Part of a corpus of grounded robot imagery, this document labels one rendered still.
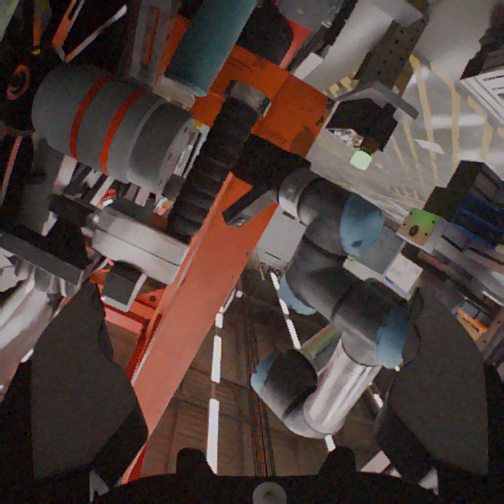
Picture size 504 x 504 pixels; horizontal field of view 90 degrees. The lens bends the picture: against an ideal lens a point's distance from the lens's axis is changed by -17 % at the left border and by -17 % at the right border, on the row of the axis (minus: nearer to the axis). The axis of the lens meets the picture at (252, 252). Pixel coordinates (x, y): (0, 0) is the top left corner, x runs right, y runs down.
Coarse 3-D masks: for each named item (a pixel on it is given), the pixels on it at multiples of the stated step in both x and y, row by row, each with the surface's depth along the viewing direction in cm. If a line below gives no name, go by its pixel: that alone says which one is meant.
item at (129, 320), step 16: (112, 192) 788; (160, 208) 924; (96, 272) 667; (112, 320) 374; (128, 320) 376; (144, 320) 388; (144, 336) 322; (128, 368) 268; (144, 448) 242; (128, 480) 207
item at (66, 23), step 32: (32, 0) 27; (64, 0) 33; (96, 0) 44; (128, 0) 44; (32, 32) 30; (64, 32) 36; (96, 32) 44; (128, 32) 51; (0, 64) 28; (32, 64) 38; (96, 64) 56; (0, 96) 31; (32, 96) 43; (0, 128) 34; (32, 128) 42; (0, 160) 40; (32, 160) 47; (0, 192) 41; (0, 224) 44
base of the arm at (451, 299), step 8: (424, 272) 80; (424, 280) 79; (432, 280) 76; (432, 288) 76; (440, 288) 75; (448, 288) 73; (440, 296) 75; (448, 296) 74; (456, 296) 73; (448, 304) 75; (456, 304) 75
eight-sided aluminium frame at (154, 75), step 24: (0, 0) 15; (144, 0) 43; (168, 0) 42; (0, 24) 16; (144, 24) 47; (168, 24) 48; (144, 48) 54; (144, 72) 58; (96, 192) 60; (0, 240) 40; (0, 264) 33; (0, 288) 35
